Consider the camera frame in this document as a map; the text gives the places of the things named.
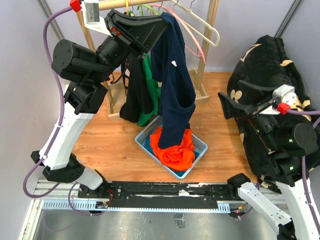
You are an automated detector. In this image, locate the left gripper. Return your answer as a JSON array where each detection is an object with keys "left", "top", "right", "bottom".
[{"left": 89, "top": 8, "right": 172, "bottom": 83}]

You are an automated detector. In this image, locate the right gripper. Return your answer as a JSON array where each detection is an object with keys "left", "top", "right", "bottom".
[{"left": 216, "top": 78, "right": 280, "bottom": 149}]

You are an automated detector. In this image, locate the lime green hanger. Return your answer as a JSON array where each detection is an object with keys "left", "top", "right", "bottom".
[{"left": 137, "top": 4, "right": 160, "bottom": 16}]

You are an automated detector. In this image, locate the navy blue t shirt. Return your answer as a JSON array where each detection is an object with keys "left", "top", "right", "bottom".
[{"left": 150, "top": 12, "right": 196, "bottom": 149}]

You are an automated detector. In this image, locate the white plastic hanger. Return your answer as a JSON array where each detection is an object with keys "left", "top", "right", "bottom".
[{"left": 170, "top": 0, "right": 221, "bottom": 48}]

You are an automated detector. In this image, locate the pink plastic hanger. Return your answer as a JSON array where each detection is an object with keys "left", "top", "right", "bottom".
[{"left": 150, "top": 3, "right": 206, "bottom": 63}]

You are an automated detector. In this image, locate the orange t shirt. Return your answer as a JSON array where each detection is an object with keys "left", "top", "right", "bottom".
[{"left": 148, "top": 126, "right": 197, "bottom": 172}]

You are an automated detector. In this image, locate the green t shirt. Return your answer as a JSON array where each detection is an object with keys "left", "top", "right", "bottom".
[{"left": 138, "top": 54, "right": 161, "bottom": 127}]

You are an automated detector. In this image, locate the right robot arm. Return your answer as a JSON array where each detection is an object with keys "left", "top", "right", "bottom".
[{"left": 218, "top": 81, "right": 320, "bottom": 240}]

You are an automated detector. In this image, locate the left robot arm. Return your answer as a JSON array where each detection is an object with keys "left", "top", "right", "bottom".
[{"left": 31, "top": 9, "right": 168, "bottom": 198}]

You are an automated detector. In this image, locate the yellow hanger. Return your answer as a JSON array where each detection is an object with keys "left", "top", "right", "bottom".
[{"left": 125, "top": 0, "right": 135, "bottom": 17}]

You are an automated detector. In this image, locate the black printed t shirt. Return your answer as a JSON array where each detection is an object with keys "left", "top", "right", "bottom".
[{"left": 119, "top": 54, "right": 154, "bottom": 127}]

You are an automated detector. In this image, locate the black floral blanket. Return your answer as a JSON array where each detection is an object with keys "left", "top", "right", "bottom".
[{"left": 227, "top": 35, "right": 316, "bottom": 194}]

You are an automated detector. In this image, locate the light blue plastic basket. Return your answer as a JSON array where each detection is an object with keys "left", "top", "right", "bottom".
[{"left": 134, "top": 115, "right": 208, "bottom": 180}]

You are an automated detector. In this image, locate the wooden clothes rack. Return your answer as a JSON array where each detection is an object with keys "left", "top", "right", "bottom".
[{"left": 72, "top": 0, "right": 220, "bottom": 122}]

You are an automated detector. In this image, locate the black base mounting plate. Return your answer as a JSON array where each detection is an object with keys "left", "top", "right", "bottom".
[{"left": 77, "top": 181, "right": 242, "bottom": 211}]

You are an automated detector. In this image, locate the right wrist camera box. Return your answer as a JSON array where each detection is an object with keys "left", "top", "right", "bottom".
[{"left": 259, "top": 84, "right": 297, "bottom": 115}]

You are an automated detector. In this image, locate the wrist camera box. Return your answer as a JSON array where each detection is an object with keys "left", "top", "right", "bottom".
[
  {"left": 259, "top": 84, "right": 297, "bottom": 115},
  {"left": 69, "top": 0, "right": 111, "bottom": 36}
]

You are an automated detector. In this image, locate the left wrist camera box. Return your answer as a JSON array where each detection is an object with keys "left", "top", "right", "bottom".
[{"left": 69, "top": 0, "right": 111, "bottom": 36}]

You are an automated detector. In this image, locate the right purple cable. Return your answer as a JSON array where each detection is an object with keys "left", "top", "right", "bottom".
[{"left": 287, "top": 108, "right": 320, "bottom": 236}]

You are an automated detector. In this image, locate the purple cable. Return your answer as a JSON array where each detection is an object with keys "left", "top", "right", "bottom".
[
  {"left": 22, "top": 6, "right": 106, "bottom": 217},
  {"left": 287, "top": 108, "right": 320, "bottom": 236}
]

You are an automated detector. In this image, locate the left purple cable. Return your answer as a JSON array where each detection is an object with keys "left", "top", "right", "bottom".
[{"left": 22, "top": 6, "right": 106, "bottom": 217}]

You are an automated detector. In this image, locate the aluminium rail frame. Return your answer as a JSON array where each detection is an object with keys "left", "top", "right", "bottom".
[{"left": 33, "top": 180, "right": 289, "bottom": 231}]

